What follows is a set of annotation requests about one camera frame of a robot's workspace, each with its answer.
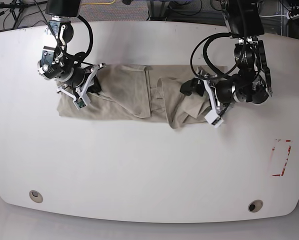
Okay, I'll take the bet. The beige T-shirt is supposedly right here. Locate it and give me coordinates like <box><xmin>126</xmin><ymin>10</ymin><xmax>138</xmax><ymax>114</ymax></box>
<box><xmin>57</xmin><ymin>64</ymin><xmax>212</xmax><ymax>129</ymax></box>

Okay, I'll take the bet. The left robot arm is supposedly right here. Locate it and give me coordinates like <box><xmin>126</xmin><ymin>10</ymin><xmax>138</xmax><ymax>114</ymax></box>
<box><xmin>180</xmin><ymin>0</ymin><xmax>273</xmax><ymax>125</ymax></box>

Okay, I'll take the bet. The black tripod stand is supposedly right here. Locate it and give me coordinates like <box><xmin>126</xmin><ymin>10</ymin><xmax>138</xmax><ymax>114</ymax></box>
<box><xmin>0</xmin><ymin>0</ymin><xmax>47</xmax><ymax>30</ymax></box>

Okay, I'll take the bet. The red tape rectangle marking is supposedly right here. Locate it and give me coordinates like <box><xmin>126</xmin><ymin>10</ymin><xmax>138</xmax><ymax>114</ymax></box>
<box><xmin>269</xmin><ymin>139</ymin><xmax>292</xmax><ymax>177</ymax></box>

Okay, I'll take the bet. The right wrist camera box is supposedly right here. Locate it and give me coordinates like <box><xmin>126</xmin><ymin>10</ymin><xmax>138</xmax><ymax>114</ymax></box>
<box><xmin>73</xmin><ymin>97</ymin><xmax>91</xmax><ymax>110</ymax></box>

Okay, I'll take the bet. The right table cable grommet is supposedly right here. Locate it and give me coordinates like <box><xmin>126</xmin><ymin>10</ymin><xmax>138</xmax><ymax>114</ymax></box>
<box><xmin>248</xmin><ymin>199</ymin><xmax>264</xmax><ymax>213</ymax></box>

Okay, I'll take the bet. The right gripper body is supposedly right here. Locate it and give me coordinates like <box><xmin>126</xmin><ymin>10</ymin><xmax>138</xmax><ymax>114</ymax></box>
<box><xmin>56</xmin><ymin>63</ymin><xmax>107</xmax><ymax>100</ymax></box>

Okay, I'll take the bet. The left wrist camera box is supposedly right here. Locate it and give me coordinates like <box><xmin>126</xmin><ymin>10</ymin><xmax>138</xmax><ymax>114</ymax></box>
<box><xmin>205</xmin><ymin>110</ymin><xmax>224</xmax><ymax>128</ymax></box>

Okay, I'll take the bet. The white power strip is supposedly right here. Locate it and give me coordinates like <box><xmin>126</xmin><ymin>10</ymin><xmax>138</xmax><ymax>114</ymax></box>
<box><xmin>286</xmin><ymin>3</ymin><xmax>299</xmax><ymax>20</ymax></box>

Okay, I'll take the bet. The yellow cable on floor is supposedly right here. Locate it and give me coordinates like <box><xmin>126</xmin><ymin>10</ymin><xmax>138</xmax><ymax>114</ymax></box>
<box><xmin>81</xmin><ymin>0</ymin><xmax>117</xmax><ymax>7</ymax></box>

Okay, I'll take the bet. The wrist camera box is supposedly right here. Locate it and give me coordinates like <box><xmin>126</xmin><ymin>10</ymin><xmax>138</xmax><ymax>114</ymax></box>
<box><xmin>205</xmin><ymin>110</ymin><xmax>224</xmax><ymax>128</ymax></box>
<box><xmin>73</xmin><ymin>97</ymin><xmax>91</xmax><ymax>110</ymax></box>

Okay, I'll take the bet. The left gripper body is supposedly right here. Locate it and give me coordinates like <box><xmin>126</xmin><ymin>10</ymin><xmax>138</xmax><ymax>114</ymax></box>
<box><xmin>203</xmin><ymin>80</ymin><xmax>234</xmax><ymax>118</ymax></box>

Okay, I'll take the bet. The table cable grommet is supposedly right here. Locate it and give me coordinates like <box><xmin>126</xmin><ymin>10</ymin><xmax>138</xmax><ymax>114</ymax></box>
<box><xmin>29</xmin><ymin>190</ymin><xmax>43</xmax><ymax>204</ymax></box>
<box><xmin>248</xmin><ymin>199</ymin><xmax>264</xmax><ymax>213</ymax></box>

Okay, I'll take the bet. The left table cable grommet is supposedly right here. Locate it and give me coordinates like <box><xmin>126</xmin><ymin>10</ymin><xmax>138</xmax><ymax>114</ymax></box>
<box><xmin>29</xmin><ymin>190</ymin><xmax>43</xmax><ymax>204</ymax></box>

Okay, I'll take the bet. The white cable on floor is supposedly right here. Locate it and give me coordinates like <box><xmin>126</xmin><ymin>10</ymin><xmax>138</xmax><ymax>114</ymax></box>
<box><xmin>260</xmin><ymin>13</ymin><xmax>289</xmax><ymax>19</ymax></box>

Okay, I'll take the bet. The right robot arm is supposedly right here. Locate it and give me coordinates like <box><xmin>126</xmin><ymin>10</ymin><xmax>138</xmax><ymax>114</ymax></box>
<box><xmin>38</xmin><ymin>0</ymin><xmax>106</xmax><ymax>102</ymax></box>

